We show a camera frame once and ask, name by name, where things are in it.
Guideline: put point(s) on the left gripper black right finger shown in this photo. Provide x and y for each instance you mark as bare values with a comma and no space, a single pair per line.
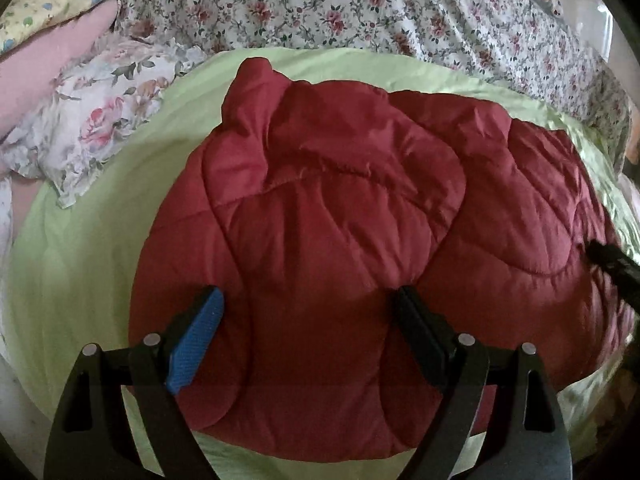
526,436

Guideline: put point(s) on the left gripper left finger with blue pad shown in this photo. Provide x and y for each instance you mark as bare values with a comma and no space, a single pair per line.
91,437

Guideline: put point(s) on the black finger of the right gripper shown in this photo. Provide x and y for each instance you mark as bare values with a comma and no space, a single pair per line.
625,273

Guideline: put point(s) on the red quilted puffer jacket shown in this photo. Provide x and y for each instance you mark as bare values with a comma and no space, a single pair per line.
309,203

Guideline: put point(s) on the light green bed sheet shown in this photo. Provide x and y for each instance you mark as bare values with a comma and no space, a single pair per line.
71,270

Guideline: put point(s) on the white dotted cloth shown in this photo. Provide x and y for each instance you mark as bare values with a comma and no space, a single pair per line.
6,242

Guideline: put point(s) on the large-rose floral pillowcase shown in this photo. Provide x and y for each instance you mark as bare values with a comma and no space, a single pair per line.
98,102

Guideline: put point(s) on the pink pillow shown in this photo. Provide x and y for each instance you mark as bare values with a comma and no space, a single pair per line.
28,72

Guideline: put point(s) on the rose floral quilt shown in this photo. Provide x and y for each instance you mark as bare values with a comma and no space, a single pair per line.
513,43

